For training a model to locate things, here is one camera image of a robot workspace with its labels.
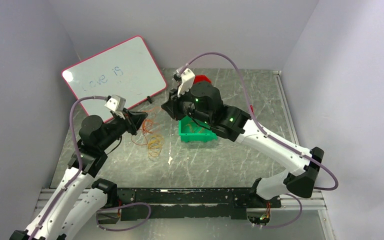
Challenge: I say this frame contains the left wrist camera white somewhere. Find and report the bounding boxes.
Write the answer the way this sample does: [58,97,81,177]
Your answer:
[104,94,126,119]

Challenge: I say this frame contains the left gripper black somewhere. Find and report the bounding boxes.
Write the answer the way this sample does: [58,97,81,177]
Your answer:
[97,106,148,150]

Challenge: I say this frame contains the green plastic bin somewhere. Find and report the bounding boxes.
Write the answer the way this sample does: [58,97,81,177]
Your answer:
[178,116,218,143]

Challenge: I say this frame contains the aluminium rail frame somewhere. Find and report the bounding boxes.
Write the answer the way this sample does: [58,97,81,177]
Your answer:
[26,179,325,240]

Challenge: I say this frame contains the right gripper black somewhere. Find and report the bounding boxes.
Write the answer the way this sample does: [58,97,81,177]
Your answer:
[161,83,213,126]

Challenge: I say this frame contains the orange thin cable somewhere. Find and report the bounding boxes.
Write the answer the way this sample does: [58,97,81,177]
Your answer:
[130,105,165,160]
[183,121,209,135]

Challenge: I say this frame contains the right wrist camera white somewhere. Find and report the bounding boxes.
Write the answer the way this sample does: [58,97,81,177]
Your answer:
[176,67,196,98]

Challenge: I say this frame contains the red plastic bin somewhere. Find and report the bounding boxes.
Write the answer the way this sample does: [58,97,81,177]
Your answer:
[193,75,212,84]

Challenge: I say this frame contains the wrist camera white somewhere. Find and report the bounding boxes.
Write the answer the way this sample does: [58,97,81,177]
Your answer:
[104,94,126,119]
[176,67,196,98]

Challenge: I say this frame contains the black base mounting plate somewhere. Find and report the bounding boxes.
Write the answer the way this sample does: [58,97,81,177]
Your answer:
[84,187,282,221]

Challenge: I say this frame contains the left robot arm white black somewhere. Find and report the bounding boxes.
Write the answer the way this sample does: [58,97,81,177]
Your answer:
[10,109,148,240]

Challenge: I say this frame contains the whiteboard with pink frame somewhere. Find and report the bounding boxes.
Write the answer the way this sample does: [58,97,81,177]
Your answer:
[61,35,168,109]

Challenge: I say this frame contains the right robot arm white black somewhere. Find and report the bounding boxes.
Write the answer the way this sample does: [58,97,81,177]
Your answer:
[161,81,324,207]

